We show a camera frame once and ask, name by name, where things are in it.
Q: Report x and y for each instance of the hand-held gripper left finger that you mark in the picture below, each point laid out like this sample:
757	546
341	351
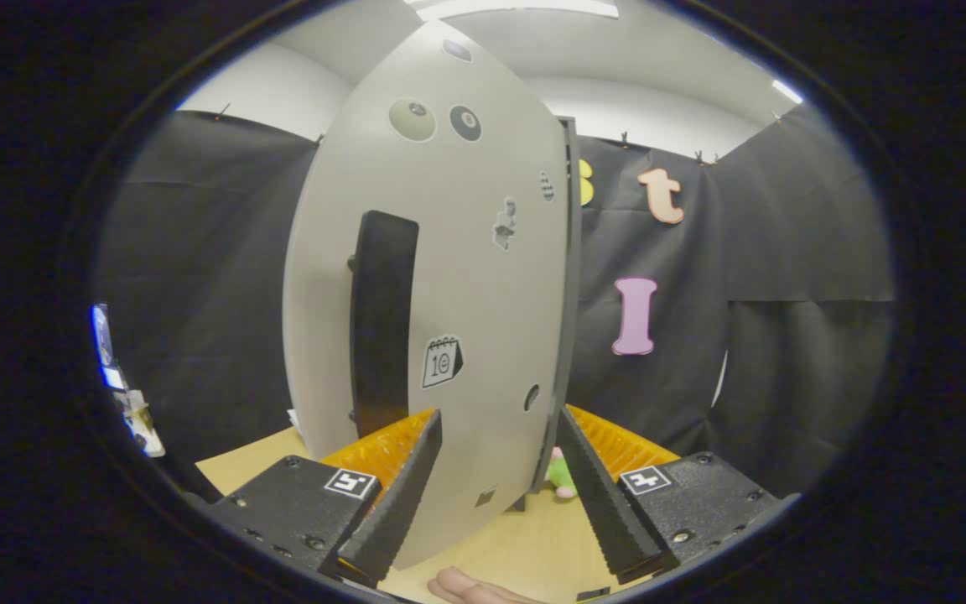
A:
403	503

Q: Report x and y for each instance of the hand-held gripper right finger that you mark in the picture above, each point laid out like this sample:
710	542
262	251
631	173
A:
605	503

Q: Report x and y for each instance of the beige shoe cabinet door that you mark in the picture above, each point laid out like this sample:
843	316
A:
466	277

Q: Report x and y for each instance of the grey shoe cabinet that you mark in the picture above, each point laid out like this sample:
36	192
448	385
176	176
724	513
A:
573	252

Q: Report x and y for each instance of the pink and green plush toy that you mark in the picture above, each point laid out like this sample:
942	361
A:
563	478

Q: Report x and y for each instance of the cluttered white desk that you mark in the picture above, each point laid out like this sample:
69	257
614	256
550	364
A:
141	419

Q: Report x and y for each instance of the black backdrop cloth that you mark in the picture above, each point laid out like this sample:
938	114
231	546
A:
198	294

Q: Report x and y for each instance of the computer monitor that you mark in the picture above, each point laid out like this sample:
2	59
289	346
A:
102	335

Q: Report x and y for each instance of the small ceiling light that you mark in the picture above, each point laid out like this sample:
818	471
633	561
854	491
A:
787	91

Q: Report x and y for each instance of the long ceiling light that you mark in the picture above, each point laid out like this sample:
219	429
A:
516	8

